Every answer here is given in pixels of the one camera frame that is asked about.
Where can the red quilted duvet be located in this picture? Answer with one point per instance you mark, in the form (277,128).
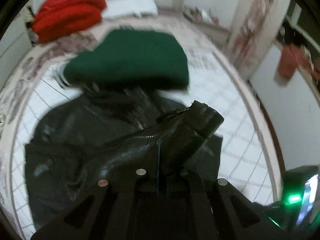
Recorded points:
(58,18)

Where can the floral pink bed cover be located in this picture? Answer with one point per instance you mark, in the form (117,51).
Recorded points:
(37,55)

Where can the green varsity jacket folded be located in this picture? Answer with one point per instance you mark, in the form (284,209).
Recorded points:
(128,58)

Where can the pink floral curtain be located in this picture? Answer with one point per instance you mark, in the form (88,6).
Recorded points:
(254,28)

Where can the white bedside table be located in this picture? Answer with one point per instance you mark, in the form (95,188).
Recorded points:
(208,24)

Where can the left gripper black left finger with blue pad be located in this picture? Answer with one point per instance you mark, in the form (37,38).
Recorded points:
(127,209)

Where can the red garment on ledge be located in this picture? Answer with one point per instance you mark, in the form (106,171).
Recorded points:
(292,58)

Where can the black leather jacket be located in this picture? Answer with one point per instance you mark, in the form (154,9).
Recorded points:
(106,135)

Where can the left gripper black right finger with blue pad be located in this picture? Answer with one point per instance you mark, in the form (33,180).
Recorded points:
(201,209)

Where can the white pillow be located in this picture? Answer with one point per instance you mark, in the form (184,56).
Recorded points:
(126,8)

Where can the white diamond pattern mat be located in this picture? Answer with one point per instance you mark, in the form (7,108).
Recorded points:
(247,162)

